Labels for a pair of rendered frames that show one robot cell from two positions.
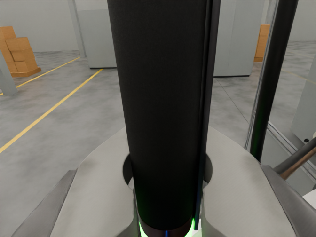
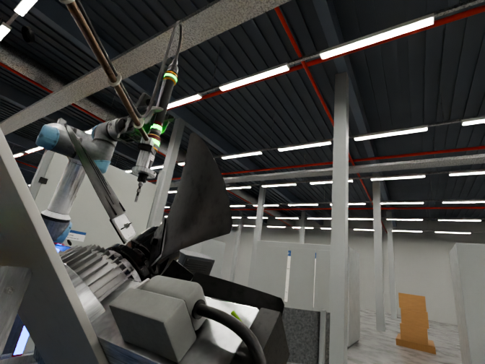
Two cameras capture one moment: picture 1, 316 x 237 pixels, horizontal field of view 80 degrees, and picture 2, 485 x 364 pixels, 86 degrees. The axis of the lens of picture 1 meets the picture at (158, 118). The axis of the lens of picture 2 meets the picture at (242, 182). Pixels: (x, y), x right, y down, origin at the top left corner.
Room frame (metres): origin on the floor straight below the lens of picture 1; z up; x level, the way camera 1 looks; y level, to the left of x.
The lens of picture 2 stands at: (0.70, -0.49, 1.19)
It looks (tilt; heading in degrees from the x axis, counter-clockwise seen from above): 19 degrees up; 120
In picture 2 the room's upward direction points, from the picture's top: 8 degrees clockwise
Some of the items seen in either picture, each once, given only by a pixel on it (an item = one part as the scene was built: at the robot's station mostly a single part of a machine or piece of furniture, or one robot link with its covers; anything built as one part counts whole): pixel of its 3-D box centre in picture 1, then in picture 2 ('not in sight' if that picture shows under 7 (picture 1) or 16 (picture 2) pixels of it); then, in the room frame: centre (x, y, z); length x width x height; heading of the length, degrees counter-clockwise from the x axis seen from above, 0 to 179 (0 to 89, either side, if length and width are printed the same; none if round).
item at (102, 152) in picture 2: not in sight; (94, 154); (-0.20, -0.01, 1.50); 0.11 x 0.08 x 0.11; 73
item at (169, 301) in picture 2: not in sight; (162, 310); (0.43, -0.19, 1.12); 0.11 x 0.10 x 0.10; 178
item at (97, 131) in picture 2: not in sight; (107, 133); (-0.19, 0.01, 1.60); 0.11 x 0.08 x 0.09; 178
